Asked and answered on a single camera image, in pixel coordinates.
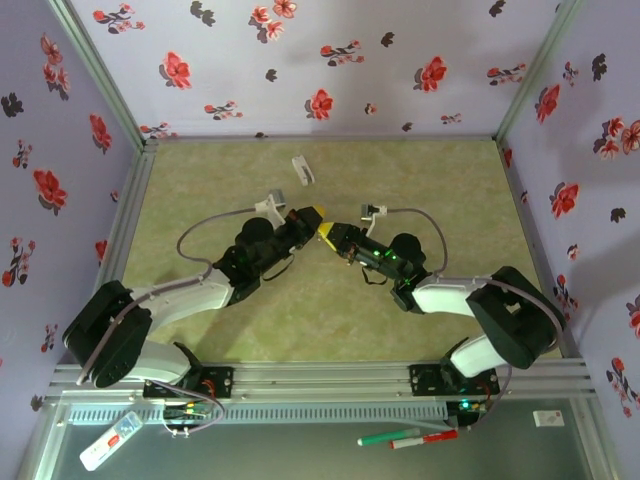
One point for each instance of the aluminium back rail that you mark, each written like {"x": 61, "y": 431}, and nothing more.
{"x": 325, "y": 137}

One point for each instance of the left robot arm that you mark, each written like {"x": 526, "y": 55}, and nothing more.
{"x": 185, "y": 300}

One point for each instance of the black mounting plate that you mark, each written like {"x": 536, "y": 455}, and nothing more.
{"x": 425, "y": 380}
{"x": 220, "y": 382}

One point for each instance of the aluminium side rail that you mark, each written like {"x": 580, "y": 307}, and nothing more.
{"x": 127, "y": 220}
{"x": 529, "y": 225}

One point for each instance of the aluminium shelf frame bar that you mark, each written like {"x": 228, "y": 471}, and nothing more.
{"x": 597, "y": 440}
{"x": 40, "y": 445}

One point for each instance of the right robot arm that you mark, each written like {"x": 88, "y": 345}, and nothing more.
{"x": 450, "y": 295}

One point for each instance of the red marker pen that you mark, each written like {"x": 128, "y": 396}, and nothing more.
{"x": 430, "y": 438}

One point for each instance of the small circuit board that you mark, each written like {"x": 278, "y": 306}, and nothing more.
{"x": 467, "y": 406}
{"x": 190, "y": 411}

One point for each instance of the small white card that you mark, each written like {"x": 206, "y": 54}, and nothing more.
{"x": 548, "y": 419}

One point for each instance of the small white block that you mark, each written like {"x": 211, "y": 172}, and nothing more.
{"x": 302, "y": 169}

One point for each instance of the aluminium corner post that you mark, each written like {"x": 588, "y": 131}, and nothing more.
{"x": 100, "y": 75}
{"x": 537, "y": 70}

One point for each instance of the green marker pen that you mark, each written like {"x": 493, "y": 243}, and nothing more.
{"x": 385, "y": 437}

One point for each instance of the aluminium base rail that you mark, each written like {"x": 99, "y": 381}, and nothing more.
{"x": 320, "y": 380}

